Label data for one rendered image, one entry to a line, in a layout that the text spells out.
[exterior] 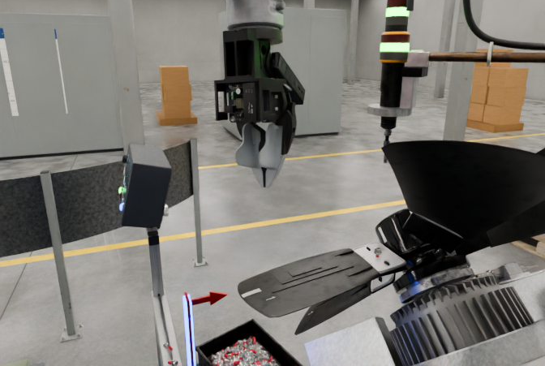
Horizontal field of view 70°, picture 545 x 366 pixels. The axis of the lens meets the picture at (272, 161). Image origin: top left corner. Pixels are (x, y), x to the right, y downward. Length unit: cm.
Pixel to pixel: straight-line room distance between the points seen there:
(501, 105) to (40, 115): 813
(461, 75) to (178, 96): 546
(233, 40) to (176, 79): 813
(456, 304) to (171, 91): 820
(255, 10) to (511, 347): 57
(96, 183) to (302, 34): 534
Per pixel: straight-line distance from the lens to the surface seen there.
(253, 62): 50
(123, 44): 478
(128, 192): 116
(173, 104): 868
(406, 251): 76
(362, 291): 88
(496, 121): 889
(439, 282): 74
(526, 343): 69
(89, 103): 657
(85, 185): 233
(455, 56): 64
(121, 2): 481
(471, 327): 70
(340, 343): 80
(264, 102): 49
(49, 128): 670
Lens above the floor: 155
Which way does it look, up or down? 16 degrees down
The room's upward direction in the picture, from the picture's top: straight up
